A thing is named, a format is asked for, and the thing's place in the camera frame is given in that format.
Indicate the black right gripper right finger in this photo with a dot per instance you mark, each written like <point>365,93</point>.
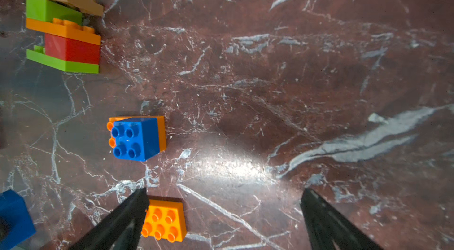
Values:
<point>328,229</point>

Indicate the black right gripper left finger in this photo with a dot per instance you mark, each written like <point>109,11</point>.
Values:
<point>121,229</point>

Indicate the orange lego brick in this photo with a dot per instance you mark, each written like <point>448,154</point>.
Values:
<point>160,122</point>
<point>164,220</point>
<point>65,28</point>

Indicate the blue lego brick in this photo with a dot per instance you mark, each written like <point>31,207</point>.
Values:
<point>137,139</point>
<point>16,222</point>

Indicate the orange lego brick front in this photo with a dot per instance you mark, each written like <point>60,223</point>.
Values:
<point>160,122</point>

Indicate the red lego brick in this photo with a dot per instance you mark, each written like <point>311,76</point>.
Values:
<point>71,50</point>

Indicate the long green lego brick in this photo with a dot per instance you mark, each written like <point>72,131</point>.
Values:
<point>37,54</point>

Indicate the small green lego brick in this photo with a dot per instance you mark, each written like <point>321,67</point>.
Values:
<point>46,10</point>

